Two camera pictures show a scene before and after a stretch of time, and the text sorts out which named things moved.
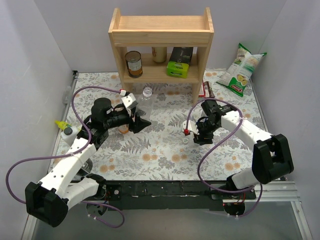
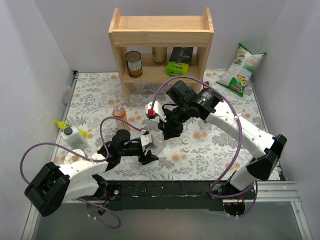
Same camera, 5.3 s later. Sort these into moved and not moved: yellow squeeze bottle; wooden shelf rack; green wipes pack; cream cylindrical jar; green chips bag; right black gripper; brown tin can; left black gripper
Moved: left black gripper; right black gripper
Not moved: green chips bag; green wipes pack; cream cylindrical jar; wooden shelf rack; yellow squeeze bottle; brown tin can
